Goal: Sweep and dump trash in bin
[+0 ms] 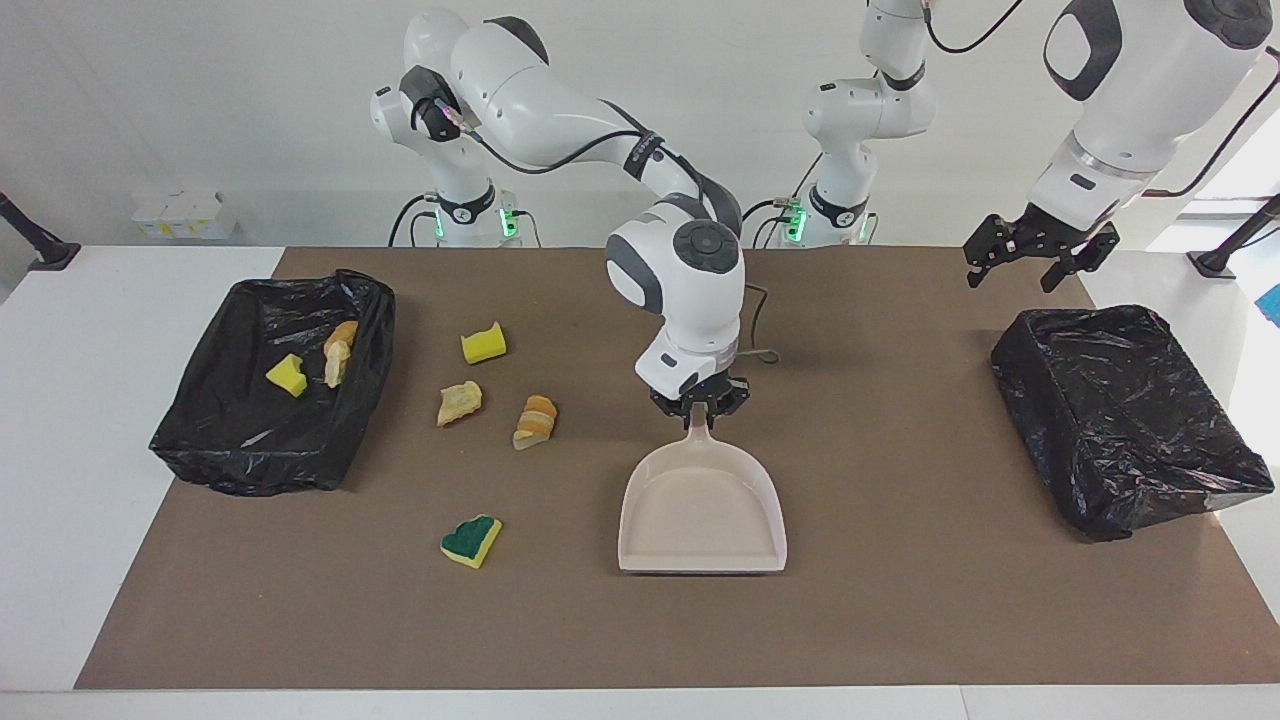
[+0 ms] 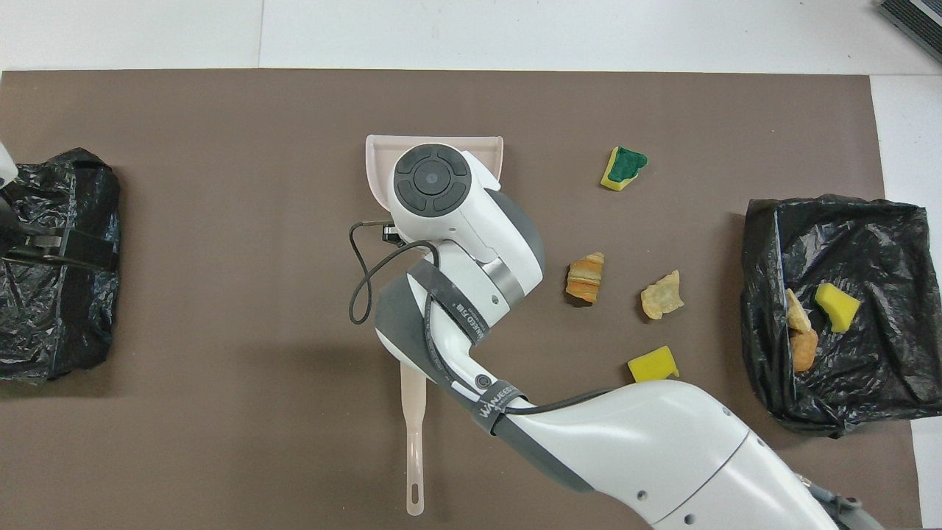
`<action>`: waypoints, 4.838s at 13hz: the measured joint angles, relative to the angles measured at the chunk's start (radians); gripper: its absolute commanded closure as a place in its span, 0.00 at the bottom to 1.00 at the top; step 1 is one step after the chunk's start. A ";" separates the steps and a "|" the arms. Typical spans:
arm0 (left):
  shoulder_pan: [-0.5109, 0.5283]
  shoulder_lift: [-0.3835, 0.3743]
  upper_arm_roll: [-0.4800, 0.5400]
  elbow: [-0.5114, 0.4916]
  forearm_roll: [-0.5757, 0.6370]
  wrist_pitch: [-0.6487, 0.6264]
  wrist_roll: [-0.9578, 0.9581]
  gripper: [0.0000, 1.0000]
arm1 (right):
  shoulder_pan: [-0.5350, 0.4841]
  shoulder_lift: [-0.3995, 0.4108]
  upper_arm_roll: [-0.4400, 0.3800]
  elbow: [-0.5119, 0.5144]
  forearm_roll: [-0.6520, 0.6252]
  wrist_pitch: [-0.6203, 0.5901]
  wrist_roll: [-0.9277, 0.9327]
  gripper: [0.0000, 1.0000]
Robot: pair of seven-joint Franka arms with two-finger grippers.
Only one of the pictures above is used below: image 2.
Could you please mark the grey ribbed device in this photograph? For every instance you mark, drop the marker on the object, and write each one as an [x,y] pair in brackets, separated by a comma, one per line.
[916,18]

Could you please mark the pale torn bread chunk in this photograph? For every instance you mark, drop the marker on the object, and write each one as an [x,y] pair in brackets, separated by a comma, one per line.
[662,296]

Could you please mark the beige plastic dustpan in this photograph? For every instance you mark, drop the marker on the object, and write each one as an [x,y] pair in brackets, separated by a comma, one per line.
[487,156]

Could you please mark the open black bag bin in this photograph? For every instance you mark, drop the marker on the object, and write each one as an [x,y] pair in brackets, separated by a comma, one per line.
[868,258]

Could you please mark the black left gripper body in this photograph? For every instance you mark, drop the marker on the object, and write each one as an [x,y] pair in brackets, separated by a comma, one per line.
[11,239]

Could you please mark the green and yellow sponge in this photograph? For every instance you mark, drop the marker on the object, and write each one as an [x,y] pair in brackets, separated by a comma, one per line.
[625,165]

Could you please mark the yellow sponge piece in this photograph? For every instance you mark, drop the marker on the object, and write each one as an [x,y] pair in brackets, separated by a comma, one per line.
[651,364]
[835,308]

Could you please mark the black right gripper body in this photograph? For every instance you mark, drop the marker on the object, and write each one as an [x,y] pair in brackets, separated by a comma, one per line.
[390,234]

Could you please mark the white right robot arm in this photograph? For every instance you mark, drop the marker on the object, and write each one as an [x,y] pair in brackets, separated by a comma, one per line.
[662,442]

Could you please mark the brown table mat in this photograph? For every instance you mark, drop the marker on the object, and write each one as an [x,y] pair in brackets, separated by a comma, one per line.
[221,147]

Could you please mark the beige hand brush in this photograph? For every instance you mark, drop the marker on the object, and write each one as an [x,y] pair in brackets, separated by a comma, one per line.
[413,427]

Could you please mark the brown bread roll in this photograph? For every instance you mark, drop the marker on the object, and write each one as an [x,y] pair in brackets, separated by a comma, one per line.
[804,352]

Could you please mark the striped orange bread piece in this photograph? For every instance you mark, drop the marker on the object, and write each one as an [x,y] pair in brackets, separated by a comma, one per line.
[797,316]
[585,280]

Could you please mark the black bag wrapped bin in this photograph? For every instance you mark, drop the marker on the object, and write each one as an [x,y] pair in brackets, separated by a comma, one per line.
[51,316]

